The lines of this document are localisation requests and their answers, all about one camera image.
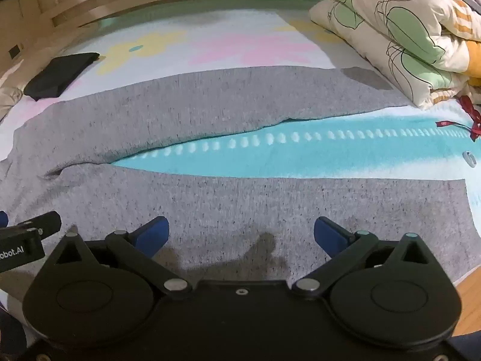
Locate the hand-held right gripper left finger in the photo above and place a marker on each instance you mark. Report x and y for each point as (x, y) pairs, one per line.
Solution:
(152, 235)

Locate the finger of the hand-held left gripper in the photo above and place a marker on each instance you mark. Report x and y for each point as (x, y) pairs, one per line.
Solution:
(3, 219)
(47, 223)

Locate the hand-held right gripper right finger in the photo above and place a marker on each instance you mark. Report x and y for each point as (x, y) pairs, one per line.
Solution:
(330, 237)

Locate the grey speckled pants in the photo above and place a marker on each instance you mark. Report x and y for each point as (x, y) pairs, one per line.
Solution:
(225, 203)

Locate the pastel flower patterned bedsheet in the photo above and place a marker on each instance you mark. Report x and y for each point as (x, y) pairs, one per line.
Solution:
(263, 154)

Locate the beige pillow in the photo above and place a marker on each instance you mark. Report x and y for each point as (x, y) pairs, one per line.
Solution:
(7, 97)

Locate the black folded cloth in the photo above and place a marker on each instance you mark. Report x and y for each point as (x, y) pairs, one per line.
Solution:
(60, 75)

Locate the red ribbon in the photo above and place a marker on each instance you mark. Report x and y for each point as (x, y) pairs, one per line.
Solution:
(472, 112)

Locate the cream floral folded quilt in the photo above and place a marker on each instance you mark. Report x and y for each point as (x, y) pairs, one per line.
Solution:
(413, 26)

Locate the dark wall socket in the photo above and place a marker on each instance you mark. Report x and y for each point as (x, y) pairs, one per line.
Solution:
(14, 52)

